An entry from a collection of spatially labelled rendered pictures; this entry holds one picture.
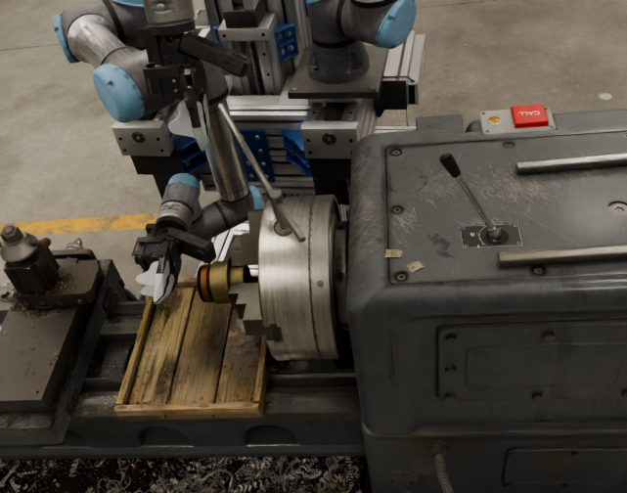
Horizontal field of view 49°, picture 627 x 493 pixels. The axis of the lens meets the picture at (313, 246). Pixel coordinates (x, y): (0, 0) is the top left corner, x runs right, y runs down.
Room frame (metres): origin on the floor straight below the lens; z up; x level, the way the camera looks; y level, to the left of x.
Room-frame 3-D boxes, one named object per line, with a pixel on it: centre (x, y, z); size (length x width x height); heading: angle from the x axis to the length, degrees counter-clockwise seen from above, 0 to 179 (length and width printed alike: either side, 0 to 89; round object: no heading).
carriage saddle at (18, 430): (1.03, 0.67, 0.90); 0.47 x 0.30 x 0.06; 169
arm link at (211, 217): (1.23, 0.26, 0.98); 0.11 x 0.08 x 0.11; 113
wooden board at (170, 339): (0.96, 0.27, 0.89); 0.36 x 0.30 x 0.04; 169
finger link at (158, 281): (0.97, 0.33, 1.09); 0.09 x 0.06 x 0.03; 169
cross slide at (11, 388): (1.04, 0.62, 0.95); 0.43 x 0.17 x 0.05; 169
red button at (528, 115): (1.05, -0.45, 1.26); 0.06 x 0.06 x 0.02; 79
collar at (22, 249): (1.10, 0.61, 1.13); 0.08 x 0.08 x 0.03
